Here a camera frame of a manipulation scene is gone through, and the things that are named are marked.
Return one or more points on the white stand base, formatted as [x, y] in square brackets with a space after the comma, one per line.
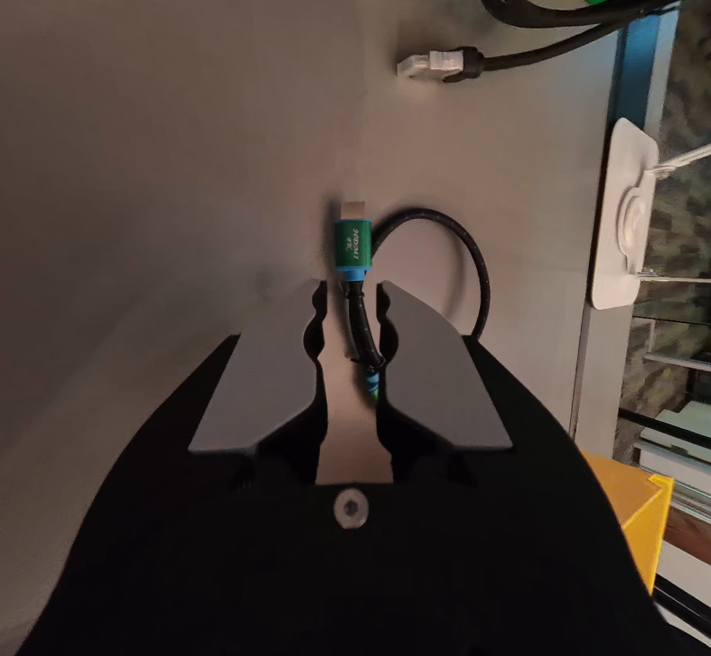
[622, 212]

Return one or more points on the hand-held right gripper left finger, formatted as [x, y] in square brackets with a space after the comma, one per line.
[256, 390]

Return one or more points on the yellow plastic bin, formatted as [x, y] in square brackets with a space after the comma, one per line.
[639, 517]

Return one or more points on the black mat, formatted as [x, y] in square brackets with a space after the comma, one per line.
[639, 67]

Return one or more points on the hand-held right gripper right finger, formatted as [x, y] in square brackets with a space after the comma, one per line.
[444, 390]

